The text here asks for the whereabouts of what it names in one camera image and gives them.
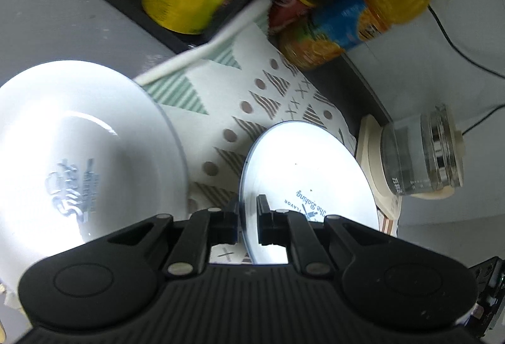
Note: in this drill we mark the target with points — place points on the white plate with cutlery print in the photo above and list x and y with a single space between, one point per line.
315 170

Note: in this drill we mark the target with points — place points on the white stick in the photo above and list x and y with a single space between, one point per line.
205 44

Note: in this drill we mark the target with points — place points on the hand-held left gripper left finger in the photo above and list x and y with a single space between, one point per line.
229 227

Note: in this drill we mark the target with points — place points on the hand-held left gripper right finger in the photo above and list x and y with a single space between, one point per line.
263 221

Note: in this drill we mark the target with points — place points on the patterned tablecloth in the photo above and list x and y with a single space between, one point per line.
276 99

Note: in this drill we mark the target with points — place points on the black side table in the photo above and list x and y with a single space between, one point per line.
118 6

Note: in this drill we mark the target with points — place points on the glass kettle with beige lid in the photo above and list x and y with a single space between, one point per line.
414 154

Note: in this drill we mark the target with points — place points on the white plate with script print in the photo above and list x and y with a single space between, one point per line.
79 123

